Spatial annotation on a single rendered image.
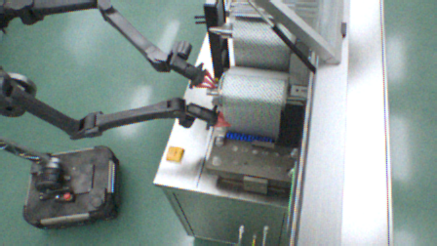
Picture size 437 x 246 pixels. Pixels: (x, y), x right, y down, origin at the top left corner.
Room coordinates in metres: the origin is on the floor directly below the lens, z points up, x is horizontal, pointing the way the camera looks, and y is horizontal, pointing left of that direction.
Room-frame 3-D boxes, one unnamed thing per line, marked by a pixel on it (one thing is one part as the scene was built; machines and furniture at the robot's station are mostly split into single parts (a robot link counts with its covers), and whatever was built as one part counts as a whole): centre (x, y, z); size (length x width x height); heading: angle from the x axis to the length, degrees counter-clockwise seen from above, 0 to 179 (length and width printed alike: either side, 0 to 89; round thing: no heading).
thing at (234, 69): (1.00, -0.22, 1.17); 0.26 x 0.12 x 0.12; 68
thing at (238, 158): (0.70, -0.14, 1.00); 0.40 x 0.16 x 0.06; 68
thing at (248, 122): (0.83, -0.15, 1.11); 0.23 x 0.01 x 0.18; 68
